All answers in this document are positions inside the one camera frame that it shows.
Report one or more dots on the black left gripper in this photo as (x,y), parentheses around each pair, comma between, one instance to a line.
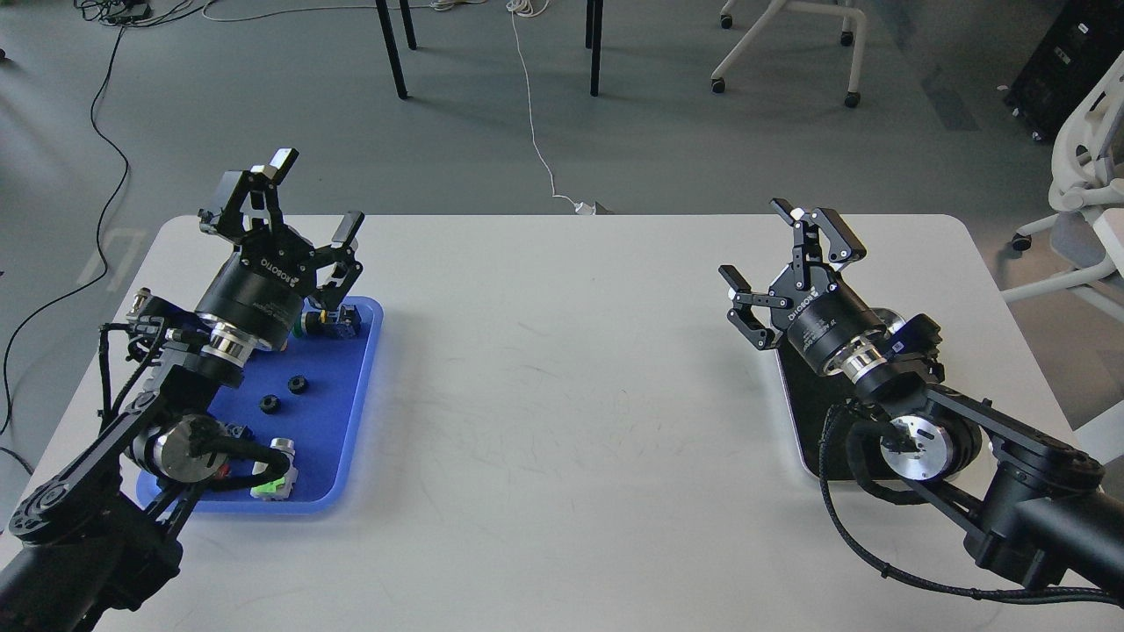
(273,271)

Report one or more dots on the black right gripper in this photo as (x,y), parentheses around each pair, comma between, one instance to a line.
(825,315)

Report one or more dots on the small black gear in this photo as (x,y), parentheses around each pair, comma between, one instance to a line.
(297,384)
(269,404)

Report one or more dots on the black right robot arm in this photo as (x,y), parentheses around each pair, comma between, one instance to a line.
(865,389)

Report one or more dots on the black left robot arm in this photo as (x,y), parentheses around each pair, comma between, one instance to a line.
(102,533)

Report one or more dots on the silver metal tray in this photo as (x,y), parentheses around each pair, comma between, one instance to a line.
(810,398)

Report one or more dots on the blue plastic tray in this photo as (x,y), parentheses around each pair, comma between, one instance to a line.
(322,422)

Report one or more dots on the white office chair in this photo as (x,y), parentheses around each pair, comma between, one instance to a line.
(1086,195)

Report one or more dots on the black equipment case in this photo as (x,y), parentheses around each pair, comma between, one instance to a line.
(1077,50)

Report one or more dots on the green push button switch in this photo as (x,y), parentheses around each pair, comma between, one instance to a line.
(343,323)

